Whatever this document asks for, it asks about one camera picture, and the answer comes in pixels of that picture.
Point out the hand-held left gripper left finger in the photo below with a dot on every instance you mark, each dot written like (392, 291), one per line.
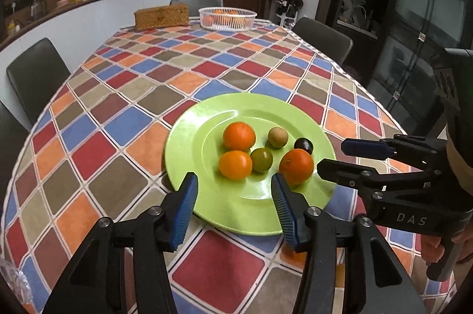
(184, 210)

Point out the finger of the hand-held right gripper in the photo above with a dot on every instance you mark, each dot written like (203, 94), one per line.
(343, 173)
(366, 147)

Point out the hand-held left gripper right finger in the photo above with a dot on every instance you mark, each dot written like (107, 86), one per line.
(286, 210)

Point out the green plate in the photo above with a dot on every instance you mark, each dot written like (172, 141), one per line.
(221, 195)

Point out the mandarin orange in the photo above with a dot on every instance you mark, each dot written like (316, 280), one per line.
(235, 164)
(239, 136)
(296, 167)

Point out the dark purple plum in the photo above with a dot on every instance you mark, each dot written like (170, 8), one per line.
(303, 146)

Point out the green cherry tomato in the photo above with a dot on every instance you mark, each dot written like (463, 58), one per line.
(262, 159)

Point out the person's right hand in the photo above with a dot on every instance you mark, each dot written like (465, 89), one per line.
(432, 249)

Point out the dark grey dining chair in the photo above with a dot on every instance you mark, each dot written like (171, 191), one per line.
(37, 73)
(196, 5)
(323, 38)
(9, 151)

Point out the kitchen faucet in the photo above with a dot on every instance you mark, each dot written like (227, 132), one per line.
(359, 15)

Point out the glass sliding door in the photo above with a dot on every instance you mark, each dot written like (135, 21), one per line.
(414, 22)

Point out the rack with bags and shoes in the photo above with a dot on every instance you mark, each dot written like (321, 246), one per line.
(286, 7)

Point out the clear plastic water bottle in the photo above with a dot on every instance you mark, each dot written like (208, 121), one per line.
(13, 282)

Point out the white plastic basket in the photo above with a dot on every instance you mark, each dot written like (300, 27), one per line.
(227, 21)

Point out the woven wicker box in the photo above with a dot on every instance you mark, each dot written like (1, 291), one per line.
(161, 17)

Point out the heap of oranges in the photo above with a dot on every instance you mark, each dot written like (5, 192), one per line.
(225, 12)

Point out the white curved counter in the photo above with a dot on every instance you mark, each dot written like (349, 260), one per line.
(96, 16)

